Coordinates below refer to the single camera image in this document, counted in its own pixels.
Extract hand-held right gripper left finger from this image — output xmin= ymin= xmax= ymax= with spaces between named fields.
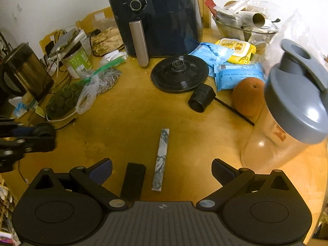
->
xmin=26 ymin=158 xmax=129 ymax=210

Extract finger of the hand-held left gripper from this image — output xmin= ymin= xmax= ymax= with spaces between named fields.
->
xmin=0 ymin=138 xmax=34 ymax=174
xmin=0 ymin=123 xmax=56 ymax=152

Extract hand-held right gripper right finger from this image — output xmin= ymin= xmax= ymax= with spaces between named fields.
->
xmin=211 ymin=158 xmax=303 ymax=209

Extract marble pattern stick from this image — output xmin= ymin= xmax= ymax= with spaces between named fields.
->
xmin=152 ymin=128 xmax=170 ymax=192

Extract clear shaker bottle grey lid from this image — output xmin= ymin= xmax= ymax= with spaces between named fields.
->
xmin=241 ymin=39 xmax=328 ymax=176

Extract white tissue packet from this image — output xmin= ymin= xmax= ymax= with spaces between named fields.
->
xmin=10 ymin=96 xmax=29 ymax=118

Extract green mesh bag of chestnuts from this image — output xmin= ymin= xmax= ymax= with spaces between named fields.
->
xmin=46 ymin=58 xmax=123 ymax=121

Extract steel electric kettle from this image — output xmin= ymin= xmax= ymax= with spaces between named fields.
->
xmin=0 ymin=43 xmax=55 ymax=102

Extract orange fruit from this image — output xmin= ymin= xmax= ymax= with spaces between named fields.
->
xmin=232 ymin=77 xmax=265 ymax=117

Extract white jar green label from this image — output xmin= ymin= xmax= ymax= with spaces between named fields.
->
xmin=61 ymin=40 xmax=93 ymax=79

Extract clear bag of sunflower seeds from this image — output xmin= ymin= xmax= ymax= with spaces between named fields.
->
xmin=76 ymin=68 xmax=122 ymax=115

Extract small blue wipes packet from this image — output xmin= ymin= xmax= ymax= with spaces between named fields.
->
xmin=214 ymin=63 xmax=267 ymax=92

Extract black kettle base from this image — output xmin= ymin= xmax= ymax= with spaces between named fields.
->
xmin=150 ymin=55 xmax=210 ymax=93

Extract large blue wipes packet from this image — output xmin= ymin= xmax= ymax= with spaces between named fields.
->
xmin=190 ymin=42 xmax=232 ymax=68

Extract yellow wipes packet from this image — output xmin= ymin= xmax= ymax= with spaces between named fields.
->
xmin=215 ymin=38 xmax=257 ymax=64

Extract brown cardboard panel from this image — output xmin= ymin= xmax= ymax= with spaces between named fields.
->
xmin=40 ymin=7 xmax=121 ymax=55

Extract glass bowl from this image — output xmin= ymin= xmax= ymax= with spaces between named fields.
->
xmin=213 ymin=5 xmax=280 ymax=41

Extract clear plastic packets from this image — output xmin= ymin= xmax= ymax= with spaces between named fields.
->
xmin=218 ymin=1 xmax=254 ymax=28

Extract cardboard tube roll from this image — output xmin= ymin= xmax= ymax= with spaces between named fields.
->
xmin=241 ymin=11 xmax=267 ymax=28

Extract white plastic bag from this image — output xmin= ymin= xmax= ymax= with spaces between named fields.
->
xmin=256 ymin=9 xmax=328 ymax=66

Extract dark blue air fryer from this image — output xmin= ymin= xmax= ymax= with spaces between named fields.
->
xmin=104 ymin=0 xmax=204 ymax=67

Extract red sachet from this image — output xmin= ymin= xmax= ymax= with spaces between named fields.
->
xmin=203 ymin=0 xmax=219 ymax=18

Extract black usb cable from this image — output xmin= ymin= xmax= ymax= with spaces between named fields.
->
xmin=54 ymin=118 xmax=78 ymax=130

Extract black power plug with cord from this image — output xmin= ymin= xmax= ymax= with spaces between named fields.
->
xmin=188 ymin=83 xmax=255 ymax=126

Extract white ribbon strap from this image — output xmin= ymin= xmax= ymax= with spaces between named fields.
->
xmin=100 ymin=51 xmax=128 ymax=66

